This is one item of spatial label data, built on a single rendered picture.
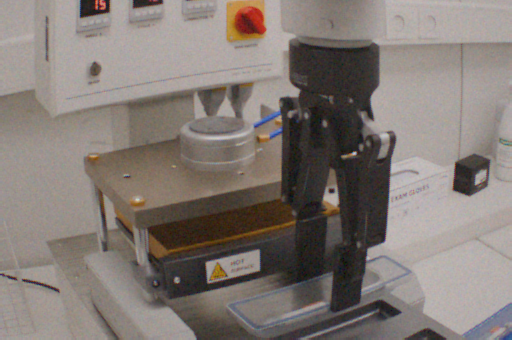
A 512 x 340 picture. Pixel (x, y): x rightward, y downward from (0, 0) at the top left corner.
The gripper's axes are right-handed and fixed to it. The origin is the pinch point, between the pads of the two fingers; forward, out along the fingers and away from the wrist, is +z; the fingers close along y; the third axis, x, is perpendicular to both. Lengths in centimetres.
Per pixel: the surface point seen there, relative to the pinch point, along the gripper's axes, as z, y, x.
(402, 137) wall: 20, -69, 71
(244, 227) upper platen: 1.3, -13.9, -0.7
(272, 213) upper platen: 1.3, -15.5, 3.6
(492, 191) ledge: 28, -46, 83
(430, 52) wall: 0, -69, 80
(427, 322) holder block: 7.4, 6.5, 8.9
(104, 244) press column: 7.0, -27.8, -12.4
